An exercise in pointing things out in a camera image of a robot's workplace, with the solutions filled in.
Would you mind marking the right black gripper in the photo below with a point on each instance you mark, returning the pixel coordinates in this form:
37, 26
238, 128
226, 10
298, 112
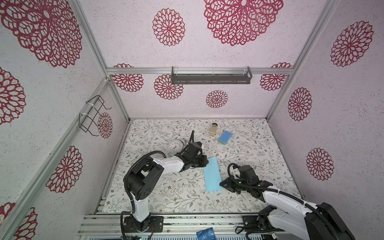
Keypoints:
230, 183

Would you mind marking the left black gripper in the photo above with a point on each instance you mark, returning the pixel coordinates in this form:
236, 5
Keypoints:
203, 160

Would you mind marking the light blue paper sheet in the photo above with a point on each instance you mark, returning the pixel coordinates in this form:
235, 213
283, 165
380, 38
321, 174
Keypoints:
212, 175

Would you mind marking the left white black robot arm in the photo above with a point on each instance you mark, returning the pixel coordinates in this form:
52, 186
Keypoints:
144, 174

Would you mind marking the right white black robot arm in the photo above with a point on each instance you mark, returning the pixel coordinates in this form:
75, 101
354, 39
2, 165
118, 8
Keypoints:
284, 212

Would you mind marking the white alarm clock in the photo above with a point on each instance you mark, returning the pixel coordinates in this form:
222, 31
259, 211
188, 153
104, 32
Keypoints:
175, 146

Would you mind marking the blue green sponge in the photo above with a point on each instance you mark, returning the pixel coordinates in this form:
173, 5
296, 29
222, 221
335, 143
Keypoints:
225, 137

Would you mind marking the small yellow liquid jar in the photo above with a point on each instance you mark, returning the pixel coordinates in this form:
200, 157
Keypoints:
213, 129

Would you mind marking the blue card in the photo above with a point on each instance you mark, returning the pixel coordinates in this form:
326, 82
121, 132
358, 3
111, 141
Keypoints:
207, 234

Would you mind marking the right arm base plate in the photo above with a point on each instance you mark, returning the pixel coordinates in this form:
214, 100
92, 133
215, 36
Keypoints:
258, 224

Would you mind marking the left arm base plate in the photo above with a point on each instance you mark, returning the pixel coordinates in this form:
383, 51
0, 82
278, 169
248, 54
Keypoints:
152, 224

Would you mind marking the black wall shelf rack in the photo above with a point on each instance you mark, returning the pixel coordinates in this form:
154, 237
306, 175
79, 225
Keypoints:
212, 79

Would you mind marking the black wire wall basket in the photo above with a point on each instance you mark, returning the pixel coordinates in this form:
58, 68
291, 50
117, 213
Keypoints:
88, 119

